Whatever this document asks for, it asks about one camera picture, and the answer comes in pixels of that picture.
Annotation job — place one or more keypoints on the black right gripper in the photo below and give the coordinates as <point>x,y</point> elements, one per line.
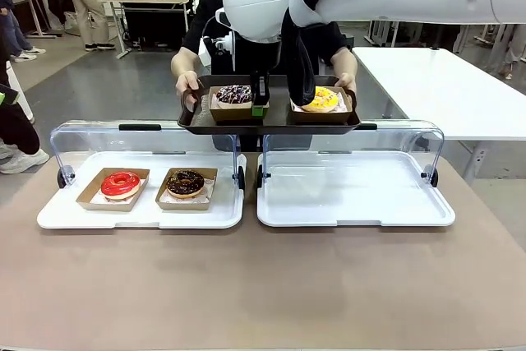
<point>263,59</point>

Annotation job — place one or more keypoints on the dark brown serving tray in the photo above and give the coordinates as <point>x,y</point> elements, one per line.
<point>279,121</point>

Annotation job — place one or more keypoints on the brown cardboard donut tray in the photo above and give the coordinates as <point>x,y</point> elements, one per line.
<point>320,118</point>
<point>230,114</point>

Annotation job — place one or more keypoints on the chocolate donut with white drizzle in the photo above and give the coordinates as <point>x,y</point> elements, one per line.
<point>230,94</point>

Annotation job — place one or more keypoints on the yellow sprinkled donut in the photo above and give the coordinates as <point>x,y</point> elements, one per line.
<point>324,100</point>

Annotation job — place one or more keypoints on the white printed paper liner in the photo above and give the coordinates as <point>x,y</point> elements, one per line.
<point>342,109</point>
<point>207,190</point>
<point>95,199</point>

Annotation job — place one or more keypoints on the person in black top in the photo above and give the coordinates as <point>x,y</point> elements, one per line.
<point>201,18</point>

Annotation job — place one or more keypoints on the dark chocolate sprinkled donut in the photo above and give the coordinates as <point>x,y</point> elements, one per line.
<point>176,188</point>

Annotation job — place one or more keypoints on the chocolate frosted donut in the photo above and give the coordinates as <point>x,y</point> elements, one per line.
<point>181,206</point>

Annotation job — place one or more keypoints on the red glazed donut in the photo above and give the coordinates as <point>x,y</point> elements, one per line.
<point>111,188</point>

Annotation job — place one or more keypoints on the red frosted donut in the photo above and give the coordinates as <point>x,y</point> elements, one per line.
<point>102,207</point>

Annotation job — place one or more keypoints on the person's right hand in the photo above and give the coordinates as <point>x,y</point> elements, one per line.
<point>188,79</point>

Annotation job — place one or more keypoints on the person's left hand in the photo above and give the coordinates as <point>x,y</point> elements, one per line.
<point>347,81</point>

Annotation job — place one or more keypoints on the white display case base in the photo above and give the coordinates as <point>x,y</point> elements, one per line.
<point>312,203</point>
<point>61,211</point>

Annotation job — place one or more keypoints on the black cabinet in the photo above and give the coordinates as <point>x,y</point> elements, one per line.
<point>152,26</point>

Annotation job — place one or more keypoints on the clear display case lid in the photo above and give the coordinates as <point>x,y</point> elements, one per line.
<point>402,141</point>
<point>123,141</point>

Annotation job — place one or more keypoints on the white table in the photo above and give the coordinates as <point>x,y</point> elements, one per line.
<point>431,92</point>

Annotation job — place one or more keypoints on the bystander in beige trousers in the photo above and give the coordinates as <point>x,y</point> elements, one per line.
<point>88,10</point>

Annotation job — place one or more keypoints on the black jacket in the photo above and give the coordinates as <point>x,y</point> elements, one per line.
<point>57,1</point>

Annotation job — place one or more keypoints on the bystander in black pants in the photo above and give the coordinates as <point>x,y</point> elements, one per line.
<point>16,129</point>

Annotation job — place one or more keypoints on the black and green device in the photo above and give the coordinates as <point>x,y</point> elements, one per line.
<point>10,94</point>

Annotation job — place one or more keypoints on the bystander with white sneakers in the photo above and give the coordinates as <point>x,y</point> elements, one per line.
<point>16,34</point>

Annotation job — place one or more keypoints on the bystander in light trousers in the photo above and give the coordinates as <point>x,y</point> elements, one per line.
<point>513,47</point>

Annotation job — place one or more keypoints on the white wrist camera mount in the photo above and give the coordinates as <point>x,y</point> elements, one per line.
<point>224,44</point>

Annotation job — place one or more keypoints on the white round pedestal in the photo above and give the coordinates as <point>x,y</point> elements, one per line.
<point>20,88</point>

